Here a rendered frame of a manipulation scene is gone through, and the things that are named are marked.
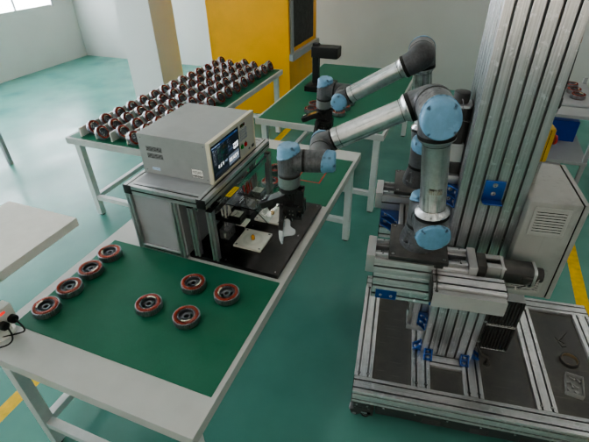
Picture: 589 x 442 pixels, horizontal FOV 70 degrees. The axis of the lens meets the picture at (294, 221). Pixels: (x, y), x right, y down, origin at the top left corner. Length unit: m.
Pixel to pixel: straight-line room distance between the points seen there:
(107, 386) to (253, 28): 4.66
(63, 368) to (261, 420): 1.03
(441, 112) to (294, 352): 1.77
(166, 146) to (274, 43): 3.72
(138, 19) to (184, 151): 4.06
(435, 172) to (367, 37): 5.83
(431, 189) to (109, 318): 1.38
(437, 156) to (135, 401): 1.29
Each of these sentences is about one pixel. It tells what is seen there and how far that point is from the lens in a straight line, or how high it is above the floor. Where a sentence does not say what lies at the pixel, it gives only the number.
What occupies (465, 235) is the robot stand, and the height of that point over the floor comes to 1.01.
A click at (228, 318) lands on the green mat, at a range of 1.83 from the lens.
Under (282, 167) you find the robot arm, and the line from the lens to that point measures 1.39.
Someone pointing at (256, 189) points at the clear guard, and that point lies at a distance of 2.01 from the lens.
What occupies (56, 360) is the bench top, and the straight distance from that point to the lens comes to 1.92.
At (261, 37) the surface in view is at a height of 0.98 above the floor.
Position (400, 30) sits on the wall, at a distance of 7.03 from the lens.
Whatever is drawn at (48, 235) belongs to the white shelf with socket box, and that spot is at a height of 1.21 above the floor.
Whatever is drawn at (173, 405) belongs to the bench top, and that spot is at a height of 0.75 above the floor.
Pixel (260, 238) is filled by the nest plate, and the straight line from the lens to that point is 2.17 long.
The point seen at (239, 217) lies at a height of 0.92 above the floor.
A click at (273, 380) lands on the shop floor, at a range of 2.54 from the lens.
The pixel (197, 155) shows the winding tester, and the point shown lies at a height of 1.25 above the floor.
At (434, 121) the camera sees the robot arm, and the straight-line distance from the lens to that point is 1.30.
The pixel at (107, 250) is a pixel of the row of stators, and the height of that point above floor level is 0.77.
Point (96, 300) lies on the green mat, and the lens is 2.08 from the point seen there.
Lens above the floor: 2.08
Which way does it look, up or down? 35 degrees down
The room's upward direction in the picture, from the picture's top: 1 degrees counter-clockwise
